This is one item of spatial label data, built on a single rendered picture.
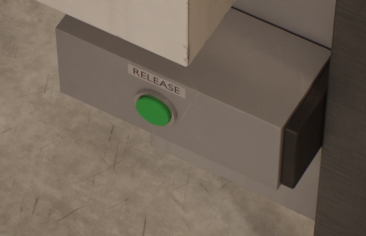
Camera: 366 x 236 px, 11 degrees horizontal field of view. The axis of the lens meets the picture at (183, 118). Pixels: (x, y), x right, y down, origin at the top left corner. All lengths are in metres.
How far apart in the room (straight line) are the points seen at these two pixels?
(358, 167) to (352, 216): 0.07
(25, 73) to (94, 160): 0.20
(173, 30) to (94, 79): 0.27
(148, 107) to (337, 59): 0.16
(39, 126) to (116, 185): 0.16
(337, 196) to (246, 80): 0.14
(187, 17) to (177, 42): 0.03
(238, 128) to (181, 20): 0.23
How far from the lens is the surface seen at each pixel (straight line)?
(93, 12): 1.32
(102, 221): 2.84
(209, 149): 1.53
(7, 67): 3.02
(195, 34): 1.30
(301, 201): 1.69
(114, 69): 1.52
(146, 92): 1.51
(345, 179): 1.55
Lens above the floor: 2.35
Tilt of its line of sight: 53 degrees down
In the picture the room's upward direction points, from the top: straight up
